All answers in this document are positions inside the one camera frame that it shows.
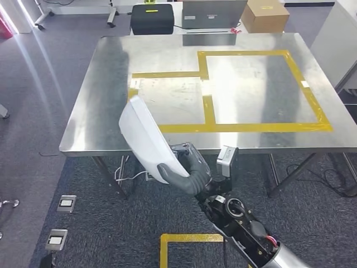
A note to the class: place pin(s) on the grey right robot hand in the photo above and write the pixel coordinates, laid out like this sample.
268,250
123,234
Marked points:
195,181

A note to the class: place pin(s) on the white plastic car part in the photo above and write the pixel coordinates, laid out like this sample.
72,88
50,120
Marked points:
148,137

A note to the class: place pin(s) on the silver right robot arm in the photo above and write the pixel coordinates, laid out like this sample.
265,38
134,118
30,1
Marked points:
287,259

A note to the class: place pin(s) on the yellow tape on workbench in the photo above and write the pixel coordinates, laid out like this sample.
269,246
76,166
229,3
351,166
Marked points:
209,111

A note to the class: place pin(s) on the steel workbench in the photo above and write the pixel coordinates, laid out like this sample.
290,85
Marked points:
106,111

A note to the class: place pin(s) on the yellow floor tape square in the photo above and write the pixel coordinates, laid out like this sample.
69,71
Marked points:
164,255

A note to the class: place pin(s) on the white paper label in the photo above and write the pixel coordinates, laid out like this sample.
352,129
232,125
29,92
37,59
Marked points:
305,84
133,84

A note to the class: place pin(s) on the black carrying case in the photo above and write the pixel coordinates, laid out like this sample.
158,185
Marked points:
152,22

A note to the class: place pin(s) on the silver floor socket box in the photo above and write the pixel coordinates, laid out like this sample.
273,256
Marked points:
56,240
66,204

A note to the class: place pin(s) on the brown cardboard box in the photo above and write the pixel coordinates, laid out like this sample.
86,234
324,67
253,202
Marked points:
265,18

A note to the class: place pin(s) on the grey top steel table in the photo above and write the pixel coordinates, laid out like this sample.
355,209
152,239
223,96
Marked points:
334,48

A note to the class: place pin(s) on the stool with chrome base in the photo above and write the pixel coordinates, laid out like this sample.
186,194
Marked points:
14,203

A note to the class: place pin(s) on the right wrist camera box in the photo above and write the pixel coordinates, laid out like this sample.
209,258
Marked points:
224,161

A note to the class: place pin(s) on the white frame table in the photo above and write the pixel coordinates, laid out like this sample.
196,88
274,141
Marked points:
112,16

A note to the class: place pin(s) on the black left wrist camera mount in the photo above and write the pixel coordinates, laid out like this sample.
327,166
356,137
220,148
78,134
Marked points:
46,262

